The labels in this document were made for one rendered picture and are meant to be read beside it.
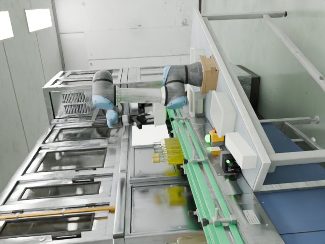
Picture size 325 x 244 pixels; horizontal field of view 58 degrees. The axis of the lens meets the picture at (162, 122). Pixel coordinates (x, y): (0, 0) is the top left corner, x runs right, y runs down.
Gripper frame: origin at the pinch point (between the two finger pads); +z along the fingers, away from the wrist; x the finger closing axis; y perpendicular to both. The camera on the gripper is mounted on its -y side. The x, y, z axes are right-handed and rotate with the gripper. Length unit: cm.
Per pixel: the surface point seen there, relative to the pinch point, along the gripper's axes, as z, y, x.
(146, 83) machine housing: -6, 77, 21
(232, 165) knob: 34, -75, -26
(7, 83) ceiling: -167, 138, 28
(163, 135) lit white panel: 2.0, 17.7, 36.3
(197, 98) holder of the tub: 30.9, 3.1, -8.2
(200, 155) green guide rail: 23, -55, -13
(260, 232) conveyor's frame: 34, -112, -33
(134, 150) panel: -21.2, -3.3, 26.6
